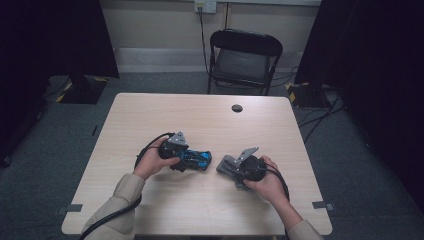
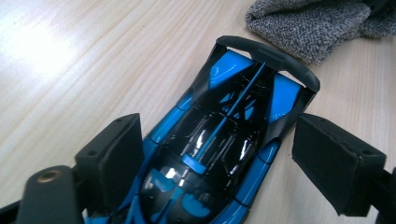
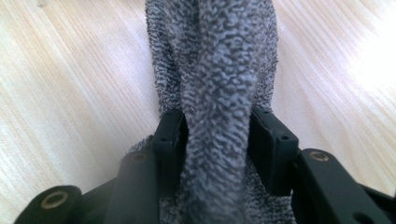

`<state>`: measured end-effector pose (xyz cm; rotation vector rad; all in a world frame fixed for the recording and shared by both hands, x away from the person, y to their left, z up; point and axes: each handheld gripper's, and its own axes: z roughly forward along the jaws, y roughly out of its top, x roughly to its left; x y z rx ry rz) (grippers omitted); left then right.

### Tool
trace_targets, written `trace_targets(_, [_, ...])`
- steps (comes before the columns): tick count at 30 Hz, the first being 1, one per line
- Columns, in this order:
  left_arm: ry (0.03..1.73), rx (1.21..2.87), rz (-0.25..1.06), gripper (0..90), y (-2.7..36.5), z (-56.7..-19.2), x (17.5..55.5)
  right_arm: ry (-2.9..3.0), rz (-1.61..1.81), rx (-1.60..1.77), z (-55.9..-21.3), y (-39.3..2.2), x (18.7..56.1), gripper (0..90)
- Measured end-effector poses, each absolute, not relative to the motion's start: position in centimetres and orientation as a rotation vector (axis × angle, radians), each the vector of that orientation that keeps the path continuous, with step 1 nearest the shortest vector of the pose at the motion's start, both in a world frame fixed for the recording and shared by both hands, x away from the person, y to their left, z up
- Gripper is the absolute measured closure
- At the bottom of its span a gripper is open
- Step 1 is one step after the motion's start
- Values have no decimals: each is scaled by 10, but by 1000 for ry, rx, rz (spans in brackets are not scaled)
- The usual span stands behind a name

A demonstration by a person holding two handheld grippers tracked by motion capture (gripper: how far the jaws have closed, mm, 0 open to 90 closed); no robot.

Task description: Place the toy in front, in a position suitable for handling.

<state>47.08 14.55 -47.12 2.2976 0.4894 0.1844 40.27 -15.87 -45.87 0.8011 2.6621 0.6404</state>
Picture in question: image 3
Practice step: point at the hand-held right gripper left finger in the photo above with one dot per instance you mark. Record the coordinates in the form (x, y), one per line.
(169, 140)

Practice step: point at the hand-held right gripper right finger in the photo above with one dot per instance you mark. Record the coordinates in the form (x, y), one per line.
(272, 152)

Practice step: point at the grey fuzzy cloth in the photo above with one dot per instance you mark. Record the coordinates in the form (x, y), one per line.
(214, 77)

